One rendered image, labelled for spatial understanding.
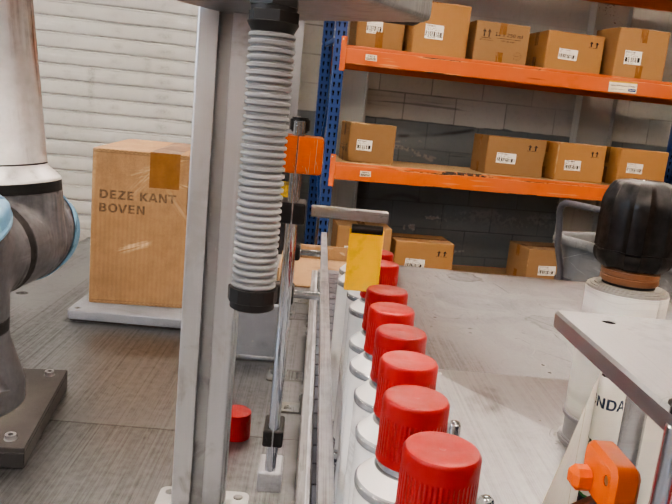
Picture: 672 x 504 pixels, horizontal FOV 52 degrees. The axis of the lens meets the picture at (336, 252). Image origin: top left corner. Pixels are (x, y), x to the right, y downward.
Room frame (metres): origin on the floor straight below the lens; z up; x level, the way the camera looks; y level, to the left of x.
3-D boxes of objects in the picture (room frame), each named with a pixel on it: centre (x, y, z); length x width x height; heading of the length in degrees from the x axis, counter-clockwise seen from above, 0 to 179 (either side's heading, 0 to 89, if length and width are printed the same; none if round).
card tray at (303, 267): (1.64, 0.00, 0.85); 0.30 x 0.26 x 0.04; 2
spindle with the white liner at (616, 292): (0.73, -0.32, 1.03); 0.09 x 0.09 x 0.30
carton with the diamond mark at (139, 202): (1.32, 0.32, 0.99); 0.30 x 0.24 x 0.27; 6
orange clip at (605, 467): (0.26, -0.12, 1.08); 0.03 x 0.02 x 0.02; 2
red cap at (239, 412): (0.76, 0.10, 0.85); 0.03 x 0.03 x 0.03
